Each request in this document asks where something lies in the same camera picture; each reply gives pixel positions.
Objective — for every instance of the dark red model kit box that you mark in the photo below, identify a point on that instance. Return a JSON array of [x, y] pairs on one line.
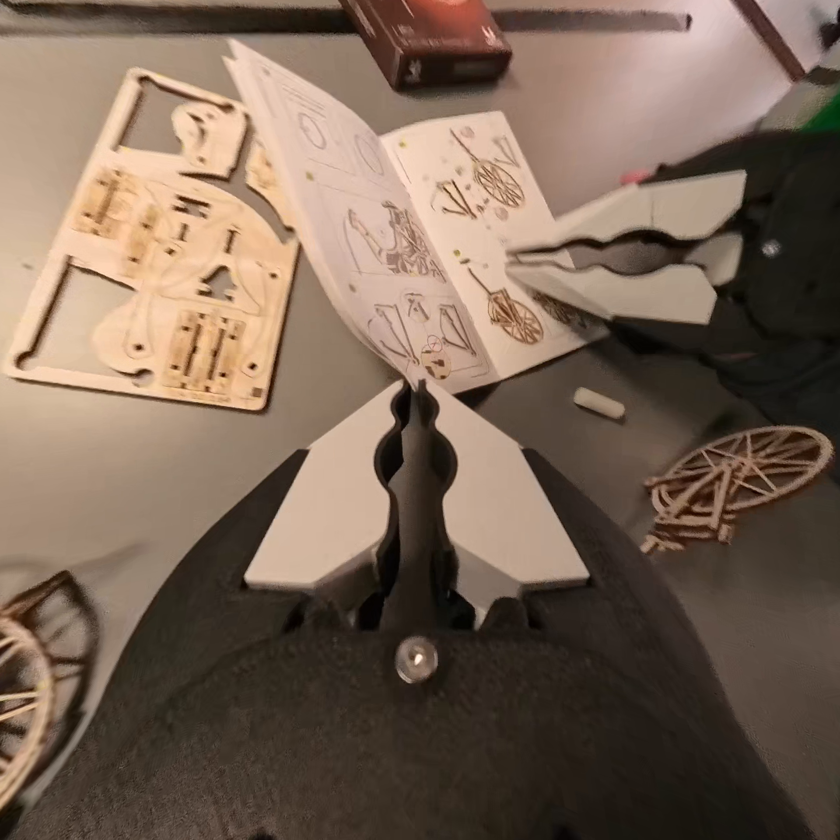
[[433, 39]]

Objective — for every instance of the wooden laser-cut parts sheet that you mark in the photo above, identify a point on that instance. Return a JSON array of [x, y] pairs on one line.
[[131, 275]]

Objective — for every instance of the small white wax stick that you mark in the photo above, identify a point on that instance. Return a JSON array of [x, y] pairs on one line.
[[598, 402]]

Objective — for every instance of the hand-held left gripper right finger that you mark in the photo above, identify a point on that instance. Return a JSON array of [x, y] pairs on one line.
[[512, 518]]

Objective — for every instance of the wooden bicycle frame with wheel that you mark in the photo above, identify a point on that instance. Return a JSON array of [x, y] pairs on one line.
[[728, 482]]

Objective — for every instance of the white instruction booklet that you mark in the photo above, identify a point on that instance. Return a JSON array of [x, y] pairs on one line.
[[367, 210]]

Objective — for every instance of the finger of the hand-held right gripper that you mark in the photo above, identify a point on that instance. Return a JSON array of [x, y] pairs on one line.
[[656, 292], [669, 207]]

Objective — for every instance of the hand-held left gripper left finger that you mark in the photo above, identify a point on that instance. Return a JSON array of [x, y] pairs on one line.
[[315, 518]]

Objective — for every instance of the wooden spoked wheel assembly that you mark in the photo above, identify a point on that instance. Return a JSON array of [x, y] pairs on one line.
[[33, 669]]

